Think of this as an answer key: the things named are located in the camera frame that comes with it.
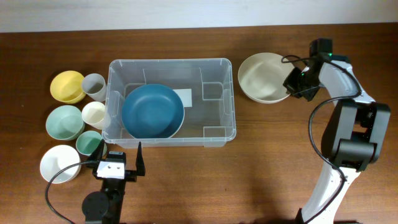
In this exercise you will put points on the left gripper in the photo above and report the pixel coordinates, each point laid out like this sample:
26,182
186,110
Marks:
131,175

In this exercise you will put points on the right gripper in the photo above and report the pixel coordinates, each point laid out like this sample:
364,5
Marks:
288,83

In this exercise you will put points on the blue plate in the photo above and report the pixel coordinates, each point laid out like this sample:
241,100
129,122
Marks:
152,111

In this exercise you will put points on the light green bowl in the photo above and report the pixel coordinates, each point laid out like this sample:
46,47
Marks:
65,123

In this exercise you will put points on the yellow bowl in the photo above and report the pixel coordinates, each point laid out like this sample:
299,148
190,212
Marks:
66,87

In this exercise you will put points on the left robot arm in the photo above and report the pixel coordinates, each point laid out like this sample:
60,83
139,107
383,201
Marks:
105,205

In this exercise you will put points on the clear plastic storage container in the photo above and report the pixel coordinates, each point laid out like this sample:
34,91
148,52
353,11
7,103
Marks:
210,122

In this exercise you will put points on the green cup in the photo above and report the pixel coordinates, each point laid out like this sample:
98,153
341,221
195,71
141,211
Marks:
87,142

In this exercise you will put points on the cream cup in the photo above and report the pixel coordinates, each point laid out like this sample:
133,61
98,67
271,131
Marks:
93,114

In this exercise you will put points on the white bowl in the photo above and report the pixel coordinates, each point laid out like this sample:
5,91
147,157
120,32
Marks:
58,158

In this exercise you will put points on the grey cup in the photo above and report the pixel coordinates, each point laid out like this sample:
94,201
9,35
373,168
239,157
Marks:
94,86

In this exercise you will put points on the white label sticker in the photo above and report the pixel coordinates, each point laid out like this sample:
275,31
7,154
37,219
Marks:
185,96

